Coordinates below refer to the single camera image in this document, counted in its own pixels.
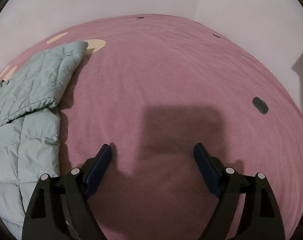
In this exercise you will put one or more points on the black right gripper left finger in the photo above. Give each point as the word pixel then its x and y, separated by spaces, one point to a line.
pixel 59 206

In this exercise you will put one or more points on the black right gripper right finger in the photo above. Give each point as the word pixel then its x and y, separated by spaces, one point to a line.
pixel 260 216

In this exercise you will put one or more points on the light green puffer jacket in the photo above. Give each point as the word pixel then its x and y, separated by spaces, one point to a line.
pixel 30 125

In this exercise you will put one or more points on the pink spotted bed blanket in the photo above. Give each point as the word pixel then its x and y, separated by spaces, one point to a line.
pixel 152 87

